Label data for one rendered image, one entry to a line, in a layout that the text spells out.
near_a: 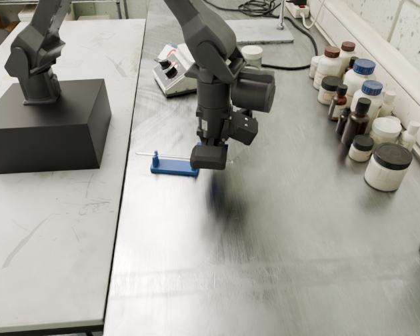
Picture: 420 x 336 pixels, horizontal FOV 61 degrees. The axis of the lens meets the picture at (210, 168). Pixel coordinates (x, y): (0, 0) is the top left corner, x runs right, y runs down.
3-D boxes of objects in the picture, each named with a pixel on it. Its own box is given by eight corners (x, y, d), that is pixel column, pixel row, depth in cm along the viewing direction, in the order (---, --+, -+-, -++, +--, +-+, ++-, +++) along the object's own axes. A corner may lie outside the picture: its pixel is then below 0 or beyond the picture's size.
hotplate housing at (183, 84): (165, 99, 96) (163, 71, 90) (152, 77, 105) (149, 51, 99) (241, 83, 102) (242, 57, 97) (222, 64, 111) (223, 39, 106)
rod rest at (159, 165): (149, 172, 74) (147, 159, 72) (153, 161, 77) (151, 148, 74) (197, 176, 73) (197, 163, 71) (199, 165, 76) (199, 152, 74)
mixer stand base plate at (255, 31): (207, 45, 121) (207, 42, 121) (203, 23, 136) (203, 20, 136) (295, 42, 123) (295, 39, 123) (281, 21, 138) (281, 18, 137)
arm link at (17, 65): (8, 77, 71) (-5, 45, 67) (39, 61, 78) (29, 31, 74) (35, 81, 69) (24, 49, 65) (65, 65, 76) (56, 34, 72)
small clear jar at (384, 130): (396, 149, 80) (407, 125, 75) (383, 161, 77) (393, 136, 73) (372, 137, 83) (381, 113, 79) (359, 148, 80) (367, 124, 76)
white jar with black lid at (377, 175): (407, 186, 71) (421, 159, 66) (381, 196, 69) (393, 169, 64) (382, 165, 76) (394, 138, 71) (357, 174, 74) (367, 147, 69)
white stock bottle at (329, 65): (327, 79, 104) (335, 43, 96) (339, 89, 99) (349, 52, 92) (309, 83, 102) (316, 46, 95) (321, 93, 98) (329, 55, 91)
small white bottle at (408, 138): (403, 148, 80) (417, 118, 75) (411, 157, 78) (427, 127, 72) (391, 150, 80) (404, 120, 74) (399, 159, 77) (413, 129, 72)
